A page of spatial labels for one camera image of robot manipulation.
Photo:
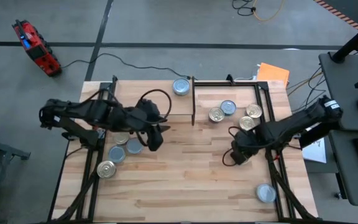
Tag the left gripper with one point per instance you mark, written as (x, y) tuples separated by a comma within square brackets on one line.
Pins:
[(148, 113)]

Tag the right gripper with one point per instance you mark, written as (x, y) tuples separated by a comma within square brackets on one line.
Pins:
[(247, 141)]

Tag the teal label pull-tab can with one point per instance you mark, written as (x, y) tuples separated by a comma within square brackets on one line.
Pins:
[(228, 107)]

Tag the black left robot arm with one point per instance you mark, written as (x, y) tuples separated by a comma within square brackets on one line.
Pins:
[(82, 110)]

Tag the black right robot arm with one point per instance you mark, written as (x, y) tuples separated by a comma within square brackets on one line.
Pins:
[(291, 123)]

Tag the wooden shelf with black legs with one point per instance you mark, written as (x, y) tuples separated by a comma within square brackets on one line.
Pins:
[(135, 96)]

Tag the white paper sheet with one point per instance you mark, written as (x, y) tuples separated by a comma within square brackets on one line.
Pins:
[(315, 152)]

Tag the orange paper sheet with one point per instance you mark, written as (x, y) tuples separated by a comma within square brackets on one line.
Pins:
[(273, 74)]

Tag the dark grey keyboard desk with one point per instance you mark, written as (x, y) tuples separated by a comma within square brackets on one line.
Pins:
[(351, 180)]

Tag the large dark grey desk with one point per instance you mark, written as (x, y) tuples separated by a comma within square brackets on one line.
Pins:
[(353, 81)]

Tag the black pole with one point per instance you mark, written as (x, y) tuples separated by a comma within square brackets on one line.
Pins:
[(353, 42)]

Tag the black orange striped ramp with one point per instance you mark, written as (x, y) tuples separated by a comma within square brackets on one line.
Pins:
[(353, 12)]

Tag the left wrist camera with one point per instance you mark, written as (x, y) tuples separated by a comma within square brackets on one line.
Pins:
[(155, 141)]

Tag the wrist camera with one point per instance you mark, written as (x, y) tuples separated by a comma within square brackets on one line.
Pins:
[(155, 141), (240, 157)]

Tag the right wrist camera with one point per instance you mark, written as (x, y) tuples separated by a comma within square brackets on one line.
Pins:
[(240, 157)]

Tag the black metal table frame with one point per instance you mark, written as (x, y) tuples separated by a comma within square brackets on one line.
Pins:
[(228, 83)]

